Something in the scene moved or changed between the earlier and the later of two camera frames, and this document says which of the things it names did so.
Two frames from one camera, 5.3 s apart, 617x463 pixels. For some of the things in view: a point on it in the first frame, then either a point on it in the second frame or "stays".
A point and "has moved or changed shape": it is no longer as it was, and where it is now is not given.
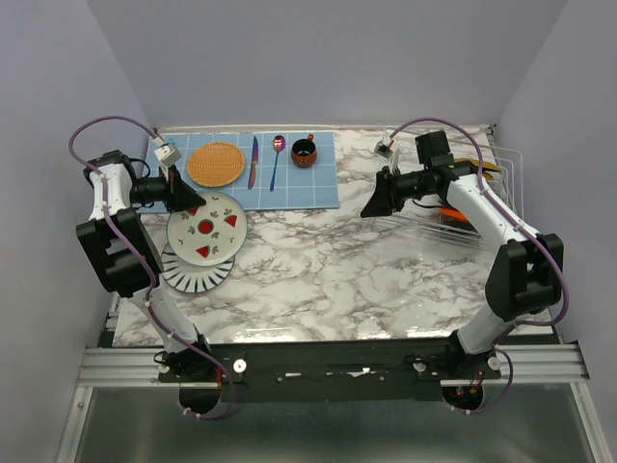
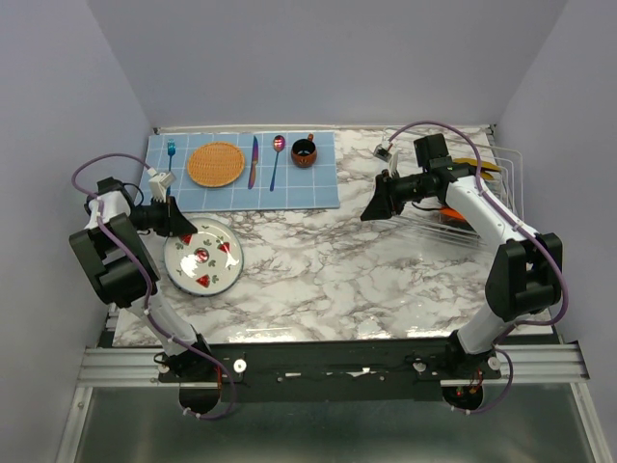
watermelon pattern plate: [209, 235] has moved or changed shape
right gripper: [386, 197] stays
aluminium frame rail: [136, 367] stays
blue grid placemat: [265, 171] stays
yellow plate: [485, 166] stays
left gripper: [177, 194] to [174, 222]
